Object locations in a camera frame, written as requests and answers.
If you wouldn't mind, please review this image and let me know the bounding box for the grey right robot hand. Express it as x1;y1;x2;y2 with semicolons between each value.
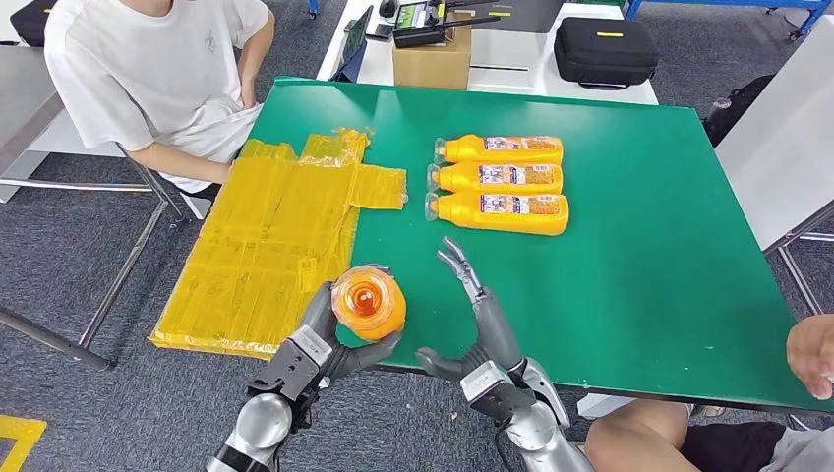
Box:
414;235;528;385

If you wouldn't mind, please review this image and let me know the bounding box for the person's right hand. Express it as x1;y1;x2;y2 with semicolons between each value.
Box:
786;314;834;401

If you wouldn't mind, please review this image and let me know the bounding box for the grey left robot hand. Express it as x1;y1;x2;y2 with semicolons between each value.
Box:
296;264;403;383

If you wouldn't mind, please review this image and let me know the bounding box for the orange detergent bottle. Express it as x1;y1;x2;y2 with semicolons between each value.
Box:
434;135;565;166
329;265;408;344
424;191;570;237
426;162;565;196

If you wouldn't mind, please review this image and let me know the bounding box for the yellow taped plastic sheet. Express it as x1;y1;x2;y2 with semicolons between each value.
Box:
148;128;409;362

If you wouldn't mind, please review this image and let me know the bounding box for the white table leg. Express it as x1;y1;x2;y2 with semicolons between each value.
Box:
576;392;646;420

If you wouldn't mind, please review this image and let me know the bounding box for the person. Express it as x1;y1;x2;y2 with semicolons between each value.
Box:
584;398;834;472
43;0;277;197

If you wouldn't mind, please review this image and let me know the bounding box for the white table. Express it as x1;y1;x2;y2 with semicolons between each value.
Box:
714;14;834;318
316;0;659;105

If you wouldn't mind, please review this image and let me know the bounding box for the black backpack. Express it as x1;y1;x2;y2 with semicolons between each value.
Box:
701;73;777;148

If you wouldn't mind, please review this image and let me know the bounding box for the dark tablet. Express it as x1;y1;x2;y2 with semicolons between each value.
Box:
329;5;376;84

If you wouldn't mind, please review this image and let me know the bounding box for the brown cardboard box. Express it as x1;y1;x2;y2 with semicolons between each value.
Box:
392;13;473;91

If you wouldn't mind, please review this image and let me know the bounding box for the black remote controller with screen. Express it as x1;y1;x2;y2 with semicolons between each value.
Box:
392;0;503;50

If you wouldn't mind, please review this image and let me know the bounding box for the black zip carrying case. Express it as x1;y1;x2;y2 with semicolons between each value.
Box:
554;17;660;90

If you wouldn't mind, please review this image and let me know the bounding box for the dark grey laptop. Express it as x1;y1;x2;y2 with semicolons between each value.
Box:
456;0;566;35

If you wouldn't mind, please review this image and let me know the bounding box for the yellow floor tape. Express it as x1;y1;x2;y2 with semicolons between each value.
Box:
0;415;48;472

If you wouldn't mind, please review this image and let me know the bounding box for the grey metal table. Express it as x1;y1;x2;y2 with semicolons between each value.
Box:
0;45;187;374

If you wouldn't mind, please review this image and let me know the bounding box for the black bag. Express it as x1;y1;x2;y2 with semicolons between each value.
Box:
9;0;60;48

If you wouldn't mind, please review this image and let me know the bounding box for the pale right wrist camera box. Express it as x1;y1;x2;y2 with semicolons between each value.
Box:
458;360;542;425

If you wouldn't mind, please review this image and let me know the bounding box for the blue metal frame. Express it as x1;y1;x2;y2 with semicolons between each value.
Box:
623;0;834;41

